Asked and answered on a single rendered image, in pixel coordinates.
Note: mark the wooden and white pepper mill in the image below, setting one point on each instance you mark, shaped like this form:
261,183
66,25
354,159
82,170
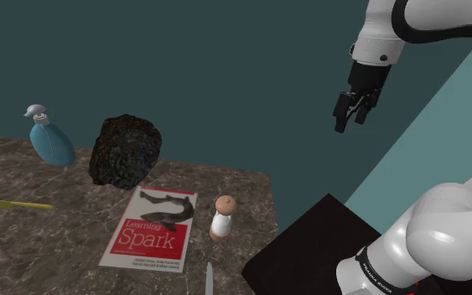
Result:
222,220

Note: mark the red and white book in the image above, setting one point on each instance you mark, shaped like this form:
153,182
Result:
154,237

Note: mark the dark lumpy rock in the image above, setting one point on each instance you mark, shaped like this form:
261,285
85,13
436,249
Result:
125,151

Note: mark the silver knife blade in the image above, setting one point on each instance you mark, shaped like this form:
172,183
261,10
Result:
209,282

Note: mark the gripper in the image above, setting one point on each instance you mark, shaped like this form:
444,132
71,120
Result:
367,77

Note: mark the blue soap dispenser bottle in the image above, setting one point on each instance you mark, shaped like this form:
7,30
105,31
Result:
51,143

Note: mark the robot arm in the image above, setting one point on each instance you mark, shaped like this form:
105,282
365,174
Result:
436,237

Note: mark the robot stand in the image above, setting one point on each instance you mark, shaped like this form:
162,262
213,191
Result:
313,249

